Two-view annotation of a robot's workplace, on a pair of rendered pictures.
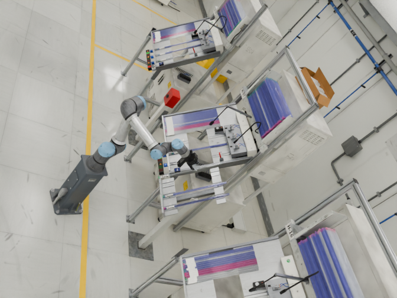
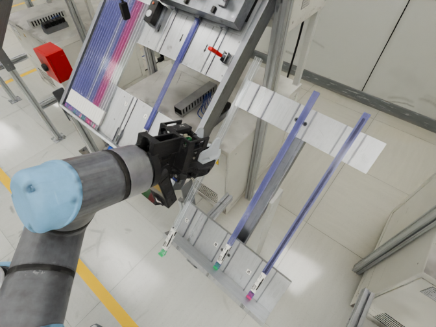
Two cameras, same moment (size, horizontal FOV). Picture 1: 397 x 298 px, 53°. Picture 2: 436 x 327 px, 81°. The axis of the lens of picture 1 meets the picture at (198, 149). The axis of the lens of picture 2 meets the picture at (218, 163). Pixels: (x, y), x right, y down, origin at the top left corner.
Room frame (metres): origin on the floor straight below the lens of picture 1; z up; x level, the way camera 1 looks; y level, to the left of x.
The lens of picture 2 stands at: (2.16, -0.03, 1.44)
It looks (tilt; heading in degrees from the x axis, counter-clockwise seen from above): 52 degrees down; 348
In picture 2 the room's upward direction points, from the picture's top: straight up
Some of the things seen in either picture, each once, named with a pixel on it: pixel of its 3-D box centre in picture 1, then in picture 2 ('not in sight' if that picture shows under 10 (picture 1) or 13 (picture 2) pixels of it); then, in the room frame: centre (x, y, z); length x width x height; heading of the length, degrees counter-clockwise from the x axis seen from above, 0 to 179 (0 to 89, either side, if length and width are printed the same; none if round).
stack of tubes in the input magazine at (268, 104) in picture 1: (269, 109); not in sight; (3.19, -0.19, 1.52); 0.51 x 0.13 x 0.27; 39
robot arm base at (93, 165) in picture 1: (97, 161); not in sight; (2.27, 0.49, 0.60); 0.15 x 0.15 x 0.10
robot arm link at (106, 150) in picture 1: (105, 151); not in sight; (2.28, 0.49, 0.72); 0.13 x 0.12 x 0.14; 174
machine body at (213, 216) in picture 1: (195, 185); (215, 128); (3.31, -0.25, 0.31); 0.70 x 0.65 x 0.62; 39
